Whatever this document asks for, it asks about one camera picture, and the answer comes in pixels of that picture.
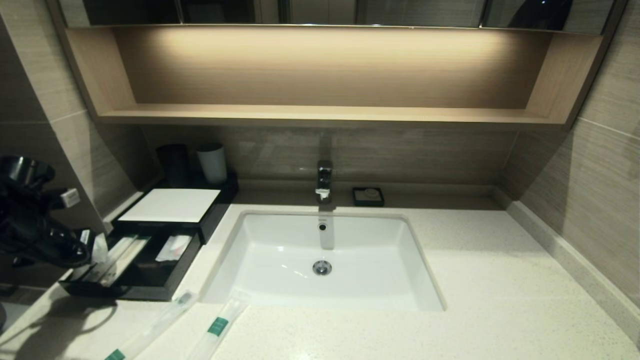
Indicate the wooden wall niche shelf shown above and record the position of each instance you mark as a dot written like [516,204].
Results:
[325,115]

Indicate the white packet with pink print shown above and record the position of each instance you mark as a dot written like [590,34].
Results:
[174,248]

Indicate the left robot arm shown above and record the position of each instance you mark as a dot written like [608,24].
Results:
[22,210]

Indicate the clear plastic sachet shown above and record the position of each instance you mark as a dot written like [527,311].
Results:
[101,247]

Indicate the glossy black drawer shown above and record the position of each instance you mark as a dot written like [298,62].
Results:
[150,282]

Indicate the round beige soap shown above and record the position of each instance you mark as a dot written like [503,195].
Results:
[371,193]

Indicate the chrome sink drain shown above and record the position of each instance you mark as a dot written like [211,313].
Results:
[322,268]

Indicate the long beige packet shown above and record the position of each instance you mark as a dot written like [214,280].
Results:
[127,262]

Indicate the clear toothbrush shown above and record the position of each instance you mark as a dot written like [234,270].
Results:
[160,320]

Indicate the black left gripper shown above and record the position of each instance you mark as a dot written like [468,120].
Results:
[57,245]

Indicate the long grey packet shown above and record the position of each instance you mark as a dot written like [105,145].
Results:
[112,257]

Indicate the dark round floor object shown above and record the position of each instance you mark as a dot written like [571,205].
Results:
[2,317]

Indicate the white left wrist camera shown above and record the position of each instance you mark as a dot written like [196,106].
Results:
[70,198]

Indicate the white sink basin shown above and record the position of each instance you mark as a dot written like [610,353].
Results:
[360,280]

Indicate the white cup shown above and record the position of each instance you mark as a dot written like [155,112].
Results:
[212,164]

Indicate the black cup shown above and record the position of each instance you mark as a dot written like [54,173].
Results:
[173,167]

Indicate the mirrored wall cabinet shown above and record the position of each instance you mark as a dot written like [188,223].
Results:
[420,12]

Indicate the black soap dish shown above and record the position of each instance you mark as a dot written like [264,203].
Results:
[357,200]

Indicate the chrome faucet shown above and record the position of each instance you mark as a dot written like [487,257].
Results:
[324,180]

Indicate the white packet with green band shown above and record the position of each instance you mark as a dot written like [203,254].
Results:
[218,325]

